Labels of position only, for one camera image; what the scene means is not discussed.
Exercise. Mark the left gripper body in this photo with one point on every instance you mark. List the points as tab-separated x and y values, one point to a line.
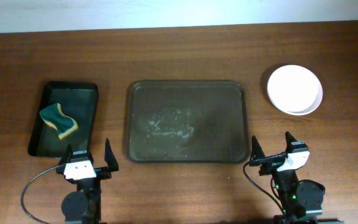
103	170

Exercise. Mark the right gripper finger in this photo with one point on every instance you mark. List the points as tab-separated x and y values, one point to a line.
289	140
256	150

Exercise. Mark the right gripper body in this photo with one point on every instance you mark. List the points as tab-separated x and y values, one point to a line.
275	163

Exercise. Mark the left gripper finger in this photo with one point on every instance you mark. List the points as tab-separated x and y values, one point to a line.
66	158
110	158

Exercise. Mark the green and yellow sponge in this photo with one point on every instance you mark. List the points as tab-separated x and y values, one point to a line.
54	117

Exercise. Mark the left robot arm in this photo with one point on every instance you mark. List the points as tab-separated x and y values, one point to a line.
84	204

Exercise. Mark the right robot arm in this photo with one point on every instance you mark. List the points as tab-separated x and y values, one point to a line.
300	201

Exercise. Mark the small black water tray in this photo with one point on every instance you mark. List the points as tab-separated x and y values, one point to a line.
78	101

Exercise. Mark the large brown serving tray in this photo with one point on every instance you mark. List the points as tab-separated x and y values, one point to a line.
187	121

